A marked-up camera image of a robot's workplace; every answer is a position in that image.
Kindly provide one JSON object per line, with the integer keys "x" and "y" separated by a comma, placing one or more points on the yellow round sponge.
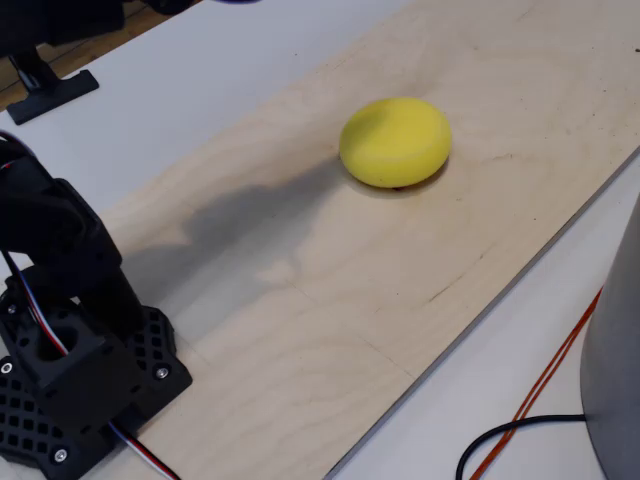
{"x": 395, "y": 142}

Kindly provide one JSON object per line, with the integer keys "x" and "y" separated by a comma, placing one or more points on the black 3D-printed robot arm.
{"x": 60, "y": 240}

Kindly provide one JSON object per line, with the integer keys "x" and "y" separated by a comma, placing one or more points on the light plywood board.
{"x": 350, "y": 280}

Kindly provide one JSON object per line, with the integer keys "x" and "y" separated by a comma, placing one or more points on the black clamp stand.
{"x": 45, "y": 92}

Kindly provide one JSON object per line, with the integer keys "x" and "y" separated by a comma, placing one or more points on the grey round lamp shade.
{"x": 617, "y": 350}

